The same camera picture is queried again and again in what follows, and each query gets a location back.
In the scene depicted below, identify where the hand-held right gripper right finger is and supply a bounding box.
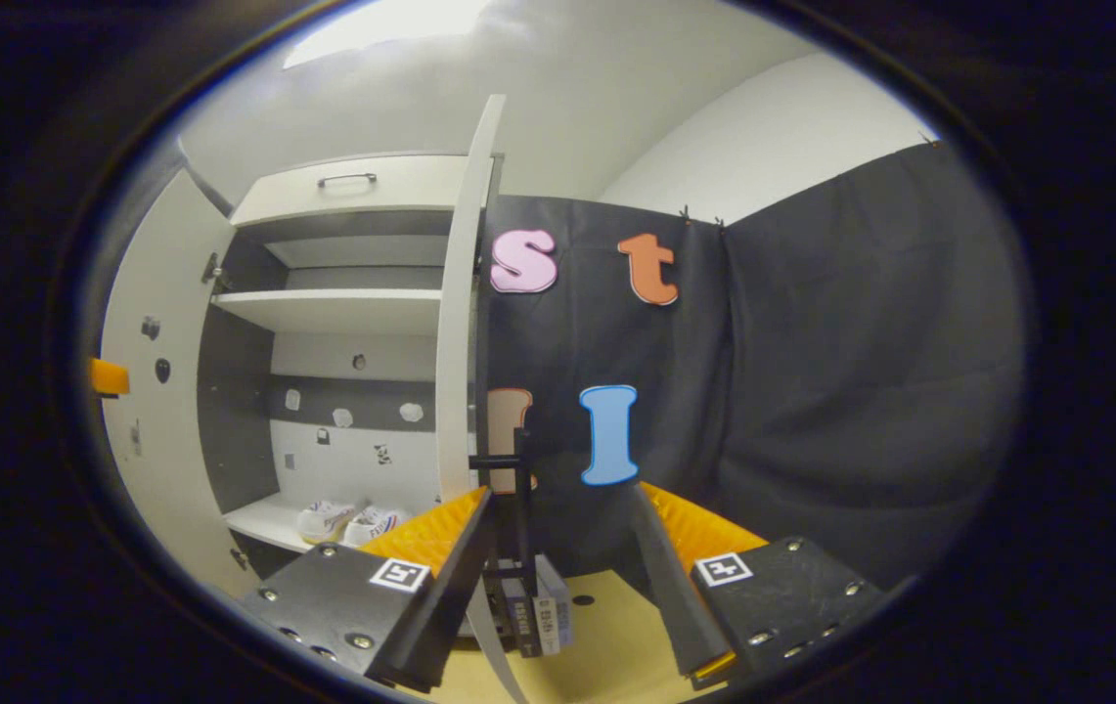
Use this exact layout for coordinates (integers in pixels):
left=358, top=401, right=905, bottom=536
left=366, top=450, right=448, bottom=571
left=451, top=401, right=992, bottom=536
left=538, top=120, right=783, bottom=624
left=631, top=481, right=886, bottom=690

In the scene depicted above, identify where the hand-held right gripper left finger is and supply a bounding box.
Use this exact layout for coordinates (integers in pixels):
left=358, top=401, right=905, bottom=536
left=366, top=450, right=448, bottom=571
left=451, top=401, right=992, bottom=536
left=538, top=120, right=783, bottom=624
left=240, top=486, right=495, bottom=693

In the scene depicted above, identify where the white striped shoe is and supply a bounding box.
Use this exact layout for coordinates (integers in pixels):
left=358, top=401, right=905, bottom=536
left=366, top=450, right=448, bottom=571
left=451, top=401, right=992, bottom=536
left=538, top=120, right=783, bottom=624
left=298, top=501, right=358, bottom=546
left=342, top=506, right=409, bottom=549

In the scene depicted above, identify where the white cabinet door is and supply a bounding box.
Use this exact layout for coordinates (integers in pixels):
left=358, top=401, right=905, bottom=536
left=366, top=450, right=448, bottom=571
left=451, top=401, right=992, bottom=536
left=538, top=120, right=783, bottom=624
left=98, top=168, right=265, bottom=599
left=435, top=94, right=531, bottom=704

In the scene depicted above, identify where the white shoe cabinet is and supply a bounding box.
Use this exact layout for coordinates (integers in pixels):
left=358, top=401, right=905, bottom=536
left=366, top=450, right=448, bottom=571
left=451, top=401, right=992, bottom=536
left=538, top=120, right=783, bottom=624
left=196, top=152, right=505, bottom=578

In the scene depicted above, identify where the white cabinet shelf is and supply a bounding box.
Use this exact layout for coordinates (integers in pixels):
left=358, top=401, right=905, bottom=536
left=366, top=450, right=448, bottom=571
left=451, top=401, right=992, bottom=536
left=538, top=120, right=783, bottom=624
left=210, top=289, right=444, bottom=336
left=223, top=492, right=441, bottom=553

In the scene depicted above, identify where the white cabinet drawer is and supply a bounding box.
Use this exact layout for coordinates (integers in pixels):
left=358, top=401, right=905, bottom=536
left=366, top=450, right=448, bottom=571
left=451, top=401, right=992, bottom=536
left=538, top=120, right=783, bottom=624
left=230, top=154, right=470, bottom=228

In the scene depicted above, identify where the small grey box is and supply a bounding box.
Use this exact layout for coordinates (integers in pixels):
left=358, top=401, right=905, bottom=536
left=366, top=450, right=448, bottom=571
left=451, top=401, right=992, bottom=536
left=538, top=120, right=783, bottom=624
left=530, top=555, right=578, bottom=654

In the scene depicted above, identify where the black backdrop cloth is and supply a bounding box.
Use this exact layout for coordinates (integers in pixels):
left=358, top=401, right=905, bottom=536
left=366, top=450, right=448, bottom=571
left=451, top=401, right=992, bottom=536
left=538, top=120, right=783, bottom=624
left=479, top=142, right=1028, bottom=593

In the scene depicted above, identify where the ceiling light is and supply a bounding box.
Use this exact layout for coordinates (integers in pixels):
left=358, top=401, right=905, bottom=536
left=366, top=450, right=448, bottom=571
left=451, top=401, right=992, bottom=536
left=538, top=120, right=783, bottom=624
left=282, top=0, right=495, bottom=69

